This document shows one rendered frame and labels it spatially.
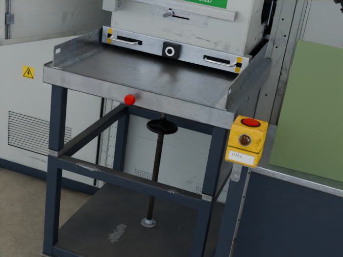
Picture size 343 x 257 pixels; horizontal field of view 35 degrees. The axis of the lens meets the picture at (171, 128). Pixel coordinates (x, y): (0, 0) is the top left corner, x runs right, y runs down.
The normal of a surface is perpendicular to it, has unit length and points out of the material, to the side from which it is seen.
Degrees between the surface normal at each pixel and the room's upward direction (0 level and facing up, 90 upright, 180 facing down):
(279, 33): 90
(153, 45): 90
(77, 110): 90
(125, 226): 0
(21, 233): 0
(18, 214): 0
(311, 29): 90
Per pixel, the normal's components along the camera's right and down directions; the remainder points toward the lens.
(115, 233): 0.14, -0.91
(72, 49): 0.94, 0.25
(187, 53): -0.33, 0.33
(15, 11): 0.78, 0.34
